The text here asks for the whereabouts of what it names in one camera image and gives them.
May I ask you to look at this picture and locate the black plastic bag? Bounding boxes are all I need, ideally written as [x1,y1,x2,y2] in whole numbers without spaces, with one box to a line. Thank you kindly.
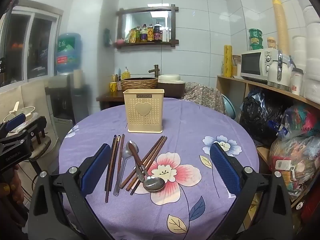
[239,89,286,146]

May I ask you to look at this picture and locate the woven brown wash basin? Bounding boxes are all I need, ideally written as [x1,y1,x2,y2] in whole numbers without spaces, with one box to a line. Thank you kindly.
[121,77,159,91]

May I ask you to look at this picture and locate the wooden storage shelf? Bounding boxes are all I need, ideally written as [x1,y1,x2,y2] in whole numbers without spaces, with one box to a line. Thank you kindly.
[216,74,320,207]

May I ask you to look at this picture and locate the bamboo style faucet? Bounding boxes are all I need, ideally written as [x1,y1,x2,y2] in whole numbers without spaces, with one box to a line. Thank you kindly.
[148,64,160,78]

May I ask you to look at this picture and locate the sliding glass window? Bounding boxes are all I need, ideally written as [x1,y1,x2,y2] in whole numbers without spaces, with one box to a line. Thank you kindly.
[0,0,64,88]

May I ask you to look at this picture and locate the white cup with red label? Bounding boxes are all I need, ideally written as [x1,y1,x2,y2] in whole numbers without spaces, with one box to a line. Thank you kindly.
[290,67,304,96]

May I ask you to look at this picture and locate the round woven stool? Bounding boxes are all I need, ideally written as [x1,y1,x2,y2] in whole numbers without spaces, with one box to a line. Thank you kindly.
[29,134,52,161]

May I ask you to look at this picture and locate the yellow wrapped roll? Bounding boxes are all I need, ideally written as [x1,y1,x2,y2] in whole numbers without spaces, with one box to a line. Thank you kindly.
[223,45,233,77]

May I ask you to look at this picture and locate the purple floral tablecloth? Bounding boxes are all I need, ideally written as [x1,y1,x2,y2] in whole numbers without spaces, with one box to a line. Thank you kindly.
[59,97,260,240]

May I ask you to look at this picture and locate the colourful plastic bags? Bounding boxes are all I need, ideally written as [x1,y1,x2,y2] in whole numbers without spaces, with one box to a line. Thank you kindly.
[269,104,320,201]

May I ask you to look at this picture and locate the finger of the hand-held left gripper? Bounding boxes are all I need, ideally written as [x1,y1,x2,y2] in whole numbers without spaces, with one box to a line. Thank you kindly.
[15,116,48,143]
[0,113,27,133]

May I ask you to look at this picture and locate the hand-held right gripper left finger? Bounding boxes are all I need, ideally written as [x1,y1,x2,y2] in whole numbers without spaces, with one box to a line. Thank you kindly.
[26,143,113,240]

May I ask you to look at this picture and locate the blue water bottle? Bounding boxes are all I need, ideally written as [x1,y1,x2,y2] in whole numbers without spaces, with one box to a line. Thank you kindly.
[55,33,82,75]

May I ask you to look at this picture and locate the stack of green bowls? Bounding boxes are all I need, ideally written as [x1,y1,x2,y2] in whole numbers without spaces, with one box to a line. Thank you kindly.
[248,28,263,51]

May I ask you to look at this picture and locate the beige perforated cutlery holder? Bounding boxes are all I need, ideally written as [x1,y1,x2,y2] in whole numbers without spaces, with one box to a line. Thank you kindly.
[122,89,165,133]

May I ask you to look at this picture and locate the tall yellow paper cup stack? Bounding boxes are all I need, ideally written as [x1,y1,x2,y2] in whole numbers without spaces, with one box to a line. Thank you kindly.
[271,0,291,56]

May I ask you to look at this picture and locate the pile of wooden chopsticks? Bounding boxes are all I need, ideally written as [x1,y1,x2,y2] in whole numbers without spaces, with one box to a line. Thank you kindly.
[104,134,168,203]

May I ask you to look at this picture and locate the person's left hand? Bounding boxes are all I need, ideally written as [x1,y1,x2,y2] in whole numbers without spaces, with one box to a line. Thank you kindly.
[0,165,25,205]

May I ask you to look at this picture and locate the teal plastic basin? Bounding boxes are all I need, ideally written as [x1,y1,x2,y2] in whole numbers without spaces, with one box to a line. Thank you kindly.
[221,94,237,120]

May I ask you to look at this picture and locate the wooden framed mirror shelf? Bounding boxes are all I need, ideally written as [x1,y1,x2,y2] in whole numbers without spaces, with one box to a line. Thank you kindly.
[114,4,179,49]

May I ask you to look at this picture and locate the plain metal spoon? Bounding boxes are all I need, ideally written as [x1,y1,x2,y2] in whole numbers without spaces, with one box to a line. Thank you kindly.
[113,140,139,197]

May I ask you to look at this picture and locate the dark wooden washstand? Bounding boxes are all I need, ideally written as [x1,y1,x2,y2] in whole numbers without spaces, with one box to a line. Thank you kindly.
[96,90,186,111]

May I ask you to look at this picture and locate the yellow snack packet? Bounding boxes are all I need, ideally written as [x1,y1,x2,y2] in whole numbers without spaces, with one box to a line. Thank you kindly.
[128,27,141,44]

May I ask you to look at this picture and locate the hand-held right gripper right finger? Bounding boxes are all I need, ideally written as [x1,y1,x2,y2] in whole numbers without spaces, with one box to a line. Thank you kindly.
[209,142,293,240]

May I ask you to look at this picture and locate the white electric kettle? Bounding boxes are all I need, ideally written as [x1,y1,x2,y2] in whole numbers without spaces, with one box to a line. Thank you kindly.
[267,50,292,91]

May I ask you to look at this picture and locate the grey water dispenser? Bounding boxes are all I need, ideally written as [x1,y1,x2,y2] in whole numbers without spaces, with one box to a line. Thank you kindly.
[45,76,90,132]

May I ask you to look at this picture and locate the floral cloth covered chair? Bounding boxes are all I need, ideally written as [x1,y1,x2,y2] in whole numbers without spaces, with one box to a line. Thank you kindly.
[182,82,226,116]

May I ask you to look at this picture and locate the white microwave oven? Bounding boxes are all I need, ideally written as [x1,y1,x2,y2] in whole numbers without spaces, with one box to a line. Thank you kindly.
[240,47,279,82]

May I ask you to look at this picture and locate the brown bucket with beige lid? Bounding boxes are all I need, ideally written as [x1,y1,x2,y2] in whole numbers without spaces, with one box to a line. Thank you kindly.
[158,74,186,98]

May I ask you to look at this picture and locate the wooden handled metal spoon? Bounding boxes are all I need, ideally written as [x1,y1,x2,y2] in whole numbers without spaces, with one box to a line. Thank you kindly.
[127,141,166,192]

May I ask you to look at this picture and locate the beige paper cup tube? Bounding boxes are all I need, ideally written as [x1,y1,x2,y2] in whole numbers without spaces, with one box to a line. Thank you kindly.
[73,69,84,89]

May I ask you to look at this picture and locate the dark sauce bottle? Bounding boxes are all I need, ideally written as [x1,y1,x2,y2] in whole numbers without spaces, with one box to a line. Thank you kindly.
[153,19,162,42]

